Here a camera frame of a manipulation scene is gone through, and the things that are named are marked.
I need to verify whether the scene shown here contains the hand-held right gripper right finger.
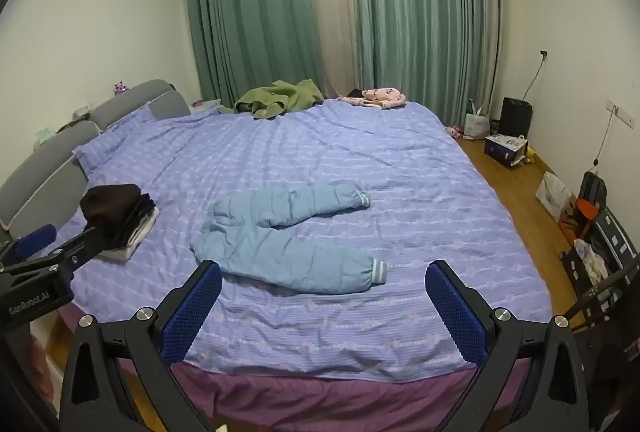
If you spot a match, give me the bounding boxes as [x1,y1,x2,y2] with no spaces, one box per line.
[425,259,591,432]

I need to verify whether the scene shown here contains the olive green cloth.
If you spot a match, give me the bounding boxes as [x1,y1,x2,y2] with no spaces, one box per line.
[218,79,326,120]

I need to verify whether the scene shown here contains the white plastic bag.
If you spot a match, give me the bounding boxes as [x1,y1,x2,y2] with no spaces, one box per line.
[536,172,573,219]

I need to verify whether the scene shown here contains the purple bed skirt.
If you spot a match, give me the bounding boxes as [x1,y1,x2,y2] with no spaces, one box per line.
[60,302,531,428]

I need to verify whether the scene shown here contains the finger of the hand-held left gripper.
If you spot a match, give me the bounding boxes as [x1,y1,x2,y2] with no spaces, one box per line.
[27,224,112,277]
[0,224,57,265]

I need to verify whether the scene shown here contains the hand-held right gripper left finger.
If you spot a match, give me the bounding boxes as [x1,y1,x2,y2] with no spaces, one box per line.
[59,260,223,432]

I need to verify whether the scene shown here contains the black backpack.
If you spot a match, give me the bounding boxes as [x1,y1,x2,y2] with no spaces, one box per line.
[579,171,608,213]

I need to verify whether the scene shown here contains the white crumpled cloth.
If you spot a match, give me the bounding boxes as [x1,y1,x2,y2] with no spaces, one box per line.
[575,239,609,289]

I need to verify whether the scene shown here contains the light blue padded pants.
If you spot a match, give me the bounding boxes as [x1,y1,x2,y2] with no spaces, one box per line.
[191,179,389,295]

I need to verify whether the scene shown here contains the wide green curtain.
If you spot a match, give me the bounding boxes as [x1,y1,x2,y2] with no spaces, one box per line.
[182,0,326,113]

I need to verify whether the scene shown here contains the hanging black cable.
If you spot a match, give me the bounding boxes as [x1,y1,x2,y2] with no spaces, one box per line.
[592,112,614,166]

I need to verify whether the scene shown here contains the stack of dark folded clothes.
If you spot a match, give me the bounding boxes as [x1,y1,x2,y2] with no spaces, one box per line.
[80,184,161,260]

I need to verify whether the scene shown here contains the pink patterned garment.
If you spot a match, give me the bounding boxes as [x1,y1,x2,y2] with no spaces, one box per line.
[337,87,407,110]

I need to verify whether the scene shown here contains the purple striped pillow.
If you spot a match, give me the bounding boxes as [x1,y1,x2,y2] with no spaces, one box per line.
[72,104,156,178]

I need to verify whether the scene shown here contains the grey padded headboard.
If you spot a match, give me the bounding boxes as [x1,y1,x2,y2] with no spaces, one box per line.
[0,79,192,243]

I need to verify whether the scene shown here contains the orange stool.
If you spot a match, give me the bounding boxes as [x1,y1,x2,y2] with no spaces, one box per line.
[559,199,599,244]

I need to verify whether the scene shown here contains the purple striped bed cover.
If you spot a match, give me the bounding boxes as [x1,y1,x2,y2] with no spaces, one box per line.
[32,99,553,383]

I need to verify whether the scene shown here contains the white wall switch strip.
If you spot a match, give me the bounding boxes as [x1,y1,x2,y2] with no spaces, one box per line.
[606,101,636,129]

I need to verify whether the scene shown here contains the beige sheer curtain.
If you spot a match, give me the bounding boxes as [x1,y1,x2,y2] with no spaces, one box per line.
[299,0,358,100]

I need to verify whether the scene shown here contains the green curtain beside air conditioner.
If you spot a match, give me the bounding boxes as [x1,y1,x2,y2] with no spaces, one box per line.
[350,0,503,128]

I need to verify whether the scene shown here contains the person's left forearm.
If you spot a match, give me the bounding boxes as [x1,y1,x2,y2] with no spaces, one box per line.
[27,319,55,405]

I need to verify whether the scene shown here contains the blue and white box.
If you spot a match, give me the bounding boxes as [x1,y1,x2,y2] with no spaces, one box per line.
[484,134,529,169]

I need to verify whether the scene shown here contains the white paper bag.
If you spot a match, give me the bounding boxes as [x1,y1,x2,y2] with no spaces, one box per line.
[465,109,491,139]

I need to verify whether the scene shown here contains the wall outlet with cable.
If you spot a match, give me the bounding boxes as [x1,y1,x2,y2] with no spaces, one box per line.
[522,49,550,102]

